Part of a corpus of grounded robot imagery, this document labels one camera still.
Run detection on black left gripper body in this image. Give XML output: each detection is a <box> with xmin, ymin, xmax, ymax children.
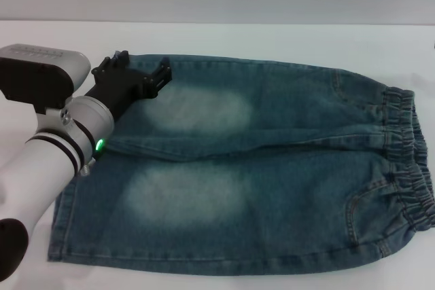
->
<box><xmin>82</xmin><ymin>55</ymin><xmax>161</xmax><ymax>123</ymax></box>

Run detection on blue washed denim shorts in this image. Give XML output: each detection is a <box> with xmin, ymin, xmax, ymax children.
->
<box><xmin>46</xmin><ymin>52</ymin><xmax>435</xmax><ymax>267</ymax></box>

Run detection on silver black wrist camera box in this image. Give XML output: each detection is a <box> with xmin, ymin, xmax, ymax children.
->
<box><xmin>0</xmin><ymin>43</ymin><xmax>92</xmax><ymax>116</ymax></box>

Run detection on metal connector with thin cable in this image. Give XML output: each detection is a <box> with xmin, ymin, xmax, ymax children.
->
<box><xmin>79</xmin><ymin>156</ymin><xmax>97</xmax><ymax>177</ymax></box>

